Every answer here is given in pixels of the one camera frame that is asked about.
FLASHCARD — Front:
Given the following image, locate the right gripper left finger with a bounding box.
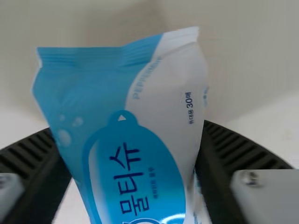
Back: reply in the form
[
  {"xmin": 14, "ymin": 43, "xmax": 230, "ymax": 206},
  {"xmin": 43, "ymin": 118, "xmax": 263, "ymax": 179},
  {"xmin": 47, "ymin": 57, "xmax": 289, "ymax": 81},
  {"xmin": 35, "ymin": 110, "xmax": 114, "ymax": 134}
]
[{"xmin": 0, "ymin": 127, "xmax": 72, "ymax": 224}]

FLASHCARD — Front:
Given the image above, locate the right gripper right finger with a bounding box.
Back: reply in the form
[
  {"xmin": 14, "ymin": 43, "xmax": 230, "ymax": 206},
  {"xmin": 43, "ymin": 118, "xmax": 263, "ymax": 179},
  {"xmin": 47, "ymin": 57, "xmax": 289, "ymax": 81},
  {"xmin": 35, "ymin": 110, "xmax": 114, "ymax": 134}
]
[{"xmin": 193, "ymin": 119, "xmax": 299, "ymax": 224}]

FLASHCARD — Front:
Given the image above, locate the blue white wet wipes pack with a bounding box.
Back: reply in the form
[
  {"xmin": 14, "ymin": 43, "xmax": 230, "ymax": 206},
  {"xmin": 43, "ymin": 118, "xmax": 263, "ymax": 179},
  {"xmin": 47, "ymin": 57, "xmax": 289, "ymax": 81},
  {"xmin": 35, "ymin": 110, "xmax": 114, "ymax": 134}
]
[{"xmin": 32, "ymin": 26, "xmax": 210, "ymax": 224}]

